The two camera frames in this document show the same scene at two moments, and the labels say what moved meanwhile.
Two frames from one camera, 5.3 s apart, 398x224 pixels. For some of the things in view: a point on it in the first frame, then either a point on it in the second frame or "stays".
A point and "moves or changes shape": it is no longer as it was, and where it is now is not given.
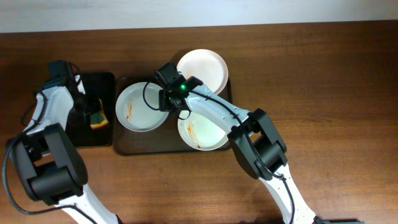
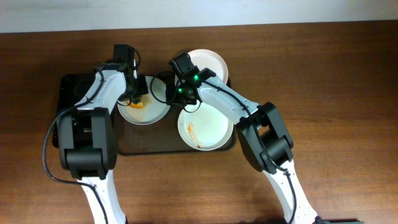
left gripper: [88, 107] → [137, 91]
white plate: [200, 134] stays
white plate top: [206, 66] stays
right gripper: [170, 103] → [173, 94]
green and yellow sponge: [98, 119] moves or changes shape
